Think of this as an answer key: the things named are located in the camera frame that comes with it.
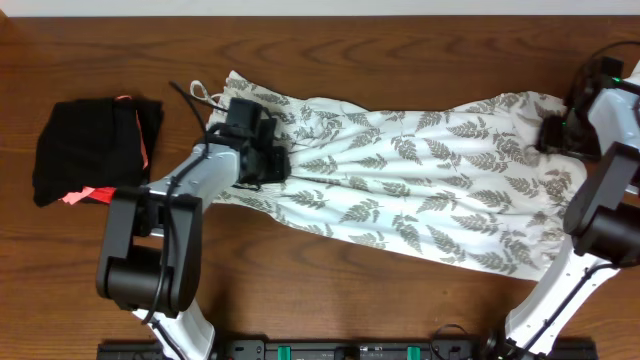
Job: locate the folded black and coral garment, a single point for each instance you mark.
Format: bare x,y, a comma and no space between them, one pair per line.
91,147

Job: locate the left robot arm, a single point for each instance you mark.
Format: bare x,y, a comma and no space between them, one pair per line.
150,261

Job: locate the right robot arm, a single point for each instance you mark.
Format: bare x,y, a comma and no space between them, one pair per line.
601,124

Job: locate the white fern print garment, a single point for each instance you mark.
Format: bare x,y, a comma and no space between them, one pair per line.
463,186

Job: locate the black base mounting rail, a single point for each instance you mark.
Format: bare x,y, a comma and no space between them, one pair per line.
458,346

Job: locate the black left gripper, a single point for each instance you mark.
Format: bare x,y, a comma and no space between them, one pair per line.
279,163

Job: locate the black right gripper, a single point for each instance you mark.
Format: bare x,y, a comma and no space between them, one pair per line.
548,138

